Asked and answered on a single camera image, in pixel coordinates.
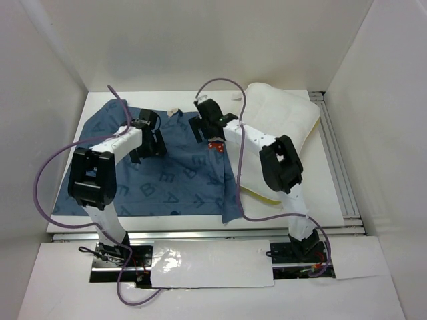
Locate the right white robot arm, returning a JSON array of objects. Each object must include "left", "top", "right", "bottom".
[{"left": 189, "top": 98, "right": 319, "bottom": 261}]

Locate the white pillow yellow edge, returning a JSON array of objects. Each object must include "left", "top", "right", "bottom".
[{"left": 240, "top": 83, "right": 320, "bottom": 205}]

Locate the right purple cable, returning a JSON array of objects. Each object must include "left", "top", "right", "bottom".
[{"left": 193, "top": 78, "right": 333, "bottom": 277}]

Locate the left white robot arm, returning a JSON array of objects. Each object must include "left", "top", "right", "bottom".
[{"left": 68, "top": 109, "right": 167, "bottom": 266}]

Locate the aluminium side rail frame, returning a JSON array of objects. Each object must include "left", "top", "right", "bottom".
[{"left": 308, "top": 91, "right": 366, "bottom": 234}]

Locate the blue letter print pillowcase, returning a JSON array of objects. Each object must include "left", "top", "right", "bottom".
[{"left": 52, "top": 99, "right": 238, "bottom": 225}]

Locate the purple cable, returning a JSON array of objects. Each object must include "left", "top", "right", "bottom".
[
  {"left": 193, "top": 78, "right": 333, "bottom": 277},
  {"left": 33, "top": 85, "right": 167, "bottom": 306}
]

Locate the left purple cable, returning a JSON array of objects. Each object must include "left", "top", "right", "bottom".
[{"left": 33, "top": 85, "right": 167, "bottom": 306}]

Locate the white cover plate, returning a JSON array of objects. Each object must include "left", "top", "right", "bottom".
[{"left": 151, "top": 239, "right": 274, "bottom": 289}]

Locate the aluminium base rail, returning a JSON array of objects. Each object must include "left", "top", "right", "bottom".
[{"left": 53, "top": 225, "right": 366, "bottom": 289}]

